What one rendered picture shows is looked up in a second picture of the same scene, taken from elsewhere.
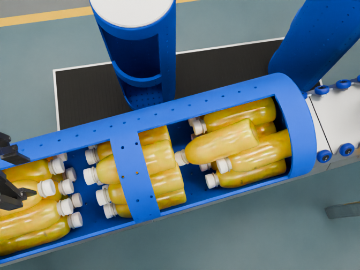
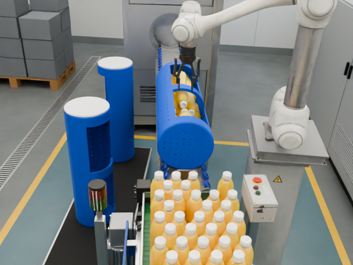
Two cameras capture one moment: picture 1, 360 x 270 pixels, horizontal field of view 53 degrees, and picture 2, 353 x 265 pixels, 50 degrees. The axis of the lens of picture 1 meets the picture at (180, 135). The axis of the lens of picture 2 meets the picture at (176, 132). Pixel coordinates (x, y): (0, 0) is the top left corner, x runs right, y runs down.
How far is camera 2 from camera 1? 2.12 m
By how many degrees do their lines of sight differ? 57
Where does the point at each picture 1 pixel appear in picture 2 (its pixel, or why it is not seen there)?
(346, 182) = not seen: hidden behind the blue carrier
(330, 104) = not seen: hidden behind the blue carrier
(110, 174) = (185, 95)
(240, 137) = (182, 74)
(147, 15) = (104, 104)
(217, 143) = (182, 81)
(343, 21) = (128, 85)
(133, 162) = (184, 85)
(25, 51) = not seen: outside the picture
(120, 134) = (171, 88)
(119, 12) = (97, 110)
